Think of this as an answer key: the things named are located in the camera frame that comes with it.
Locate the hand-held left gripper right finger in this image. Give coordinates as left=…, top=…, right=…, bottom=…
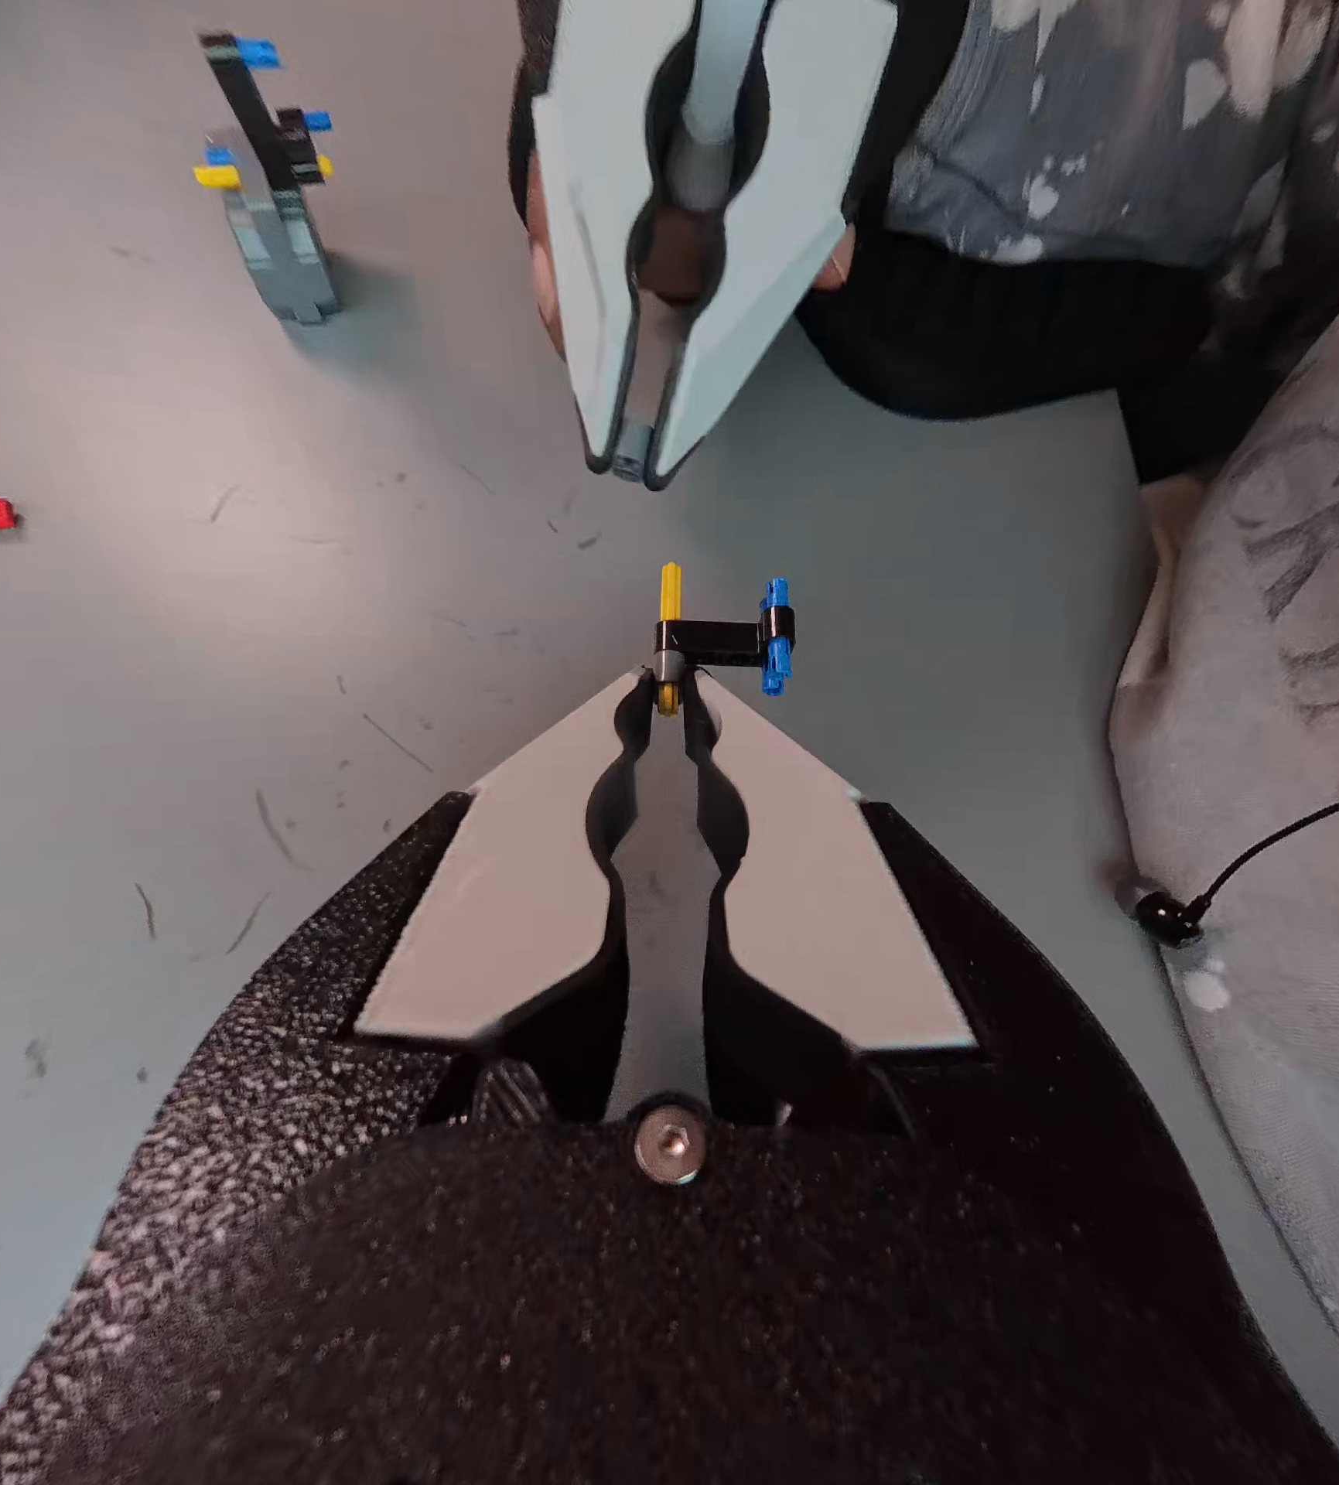
left=679, top=670, right=980, bottom=1054

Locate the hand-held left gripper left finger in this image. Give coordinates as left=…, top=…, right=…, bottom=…
left=354, top=669, right=656, bottom=1043

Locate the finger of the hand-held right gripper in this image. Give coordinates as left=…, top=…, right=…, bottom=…
left=527, top=0, right=696, bottom=475
left=643, top=0, right=898, bottom=492

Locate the grey connector piece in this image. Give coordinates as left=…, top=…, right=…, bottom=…
left=611, top=288, right=688, bottom=480

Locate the black beam toy assembly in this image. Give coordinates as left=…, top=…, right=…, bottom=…
left=654, top=562, right=801, bottom=720

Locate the person's right forearm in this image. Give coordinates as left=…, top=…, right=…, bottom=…
left=883, top=0, right=1339, bottom=316

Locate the grey desk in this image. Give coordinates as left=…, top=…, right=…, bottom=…
left=0, top=0, right=1339, bottom=1485

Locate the person's right hand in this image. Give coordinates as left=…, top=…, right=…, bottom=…
left=521, top=150, right=858, bottom=356

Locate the grey base toy assembly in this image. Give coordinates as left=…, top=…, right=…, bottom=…
left=192, top=31, right=342, bottom=328

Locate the grey patterned hoodie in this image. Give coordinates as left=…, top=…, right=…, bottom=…
left=1107, top=232, right=1339, bottom=1457

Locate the black hoodie cord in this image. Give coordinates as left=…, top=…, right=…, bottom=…
left=1130, top=783, right=1339, bottom=950

